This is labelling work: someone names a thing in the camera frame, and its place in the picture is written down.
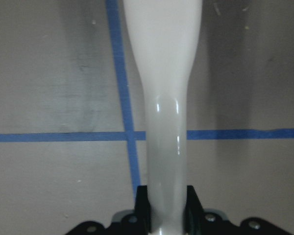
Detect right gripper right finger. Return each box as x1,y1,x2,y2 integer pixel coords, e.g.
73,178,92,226
184,185,203,233

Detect beige hand brush black bristles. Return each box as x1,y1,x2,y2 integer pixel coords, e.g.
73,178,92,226
123,0,202,235

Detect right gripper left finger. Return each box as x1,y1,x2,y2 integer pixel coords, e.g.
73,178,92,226
134,186,151,233

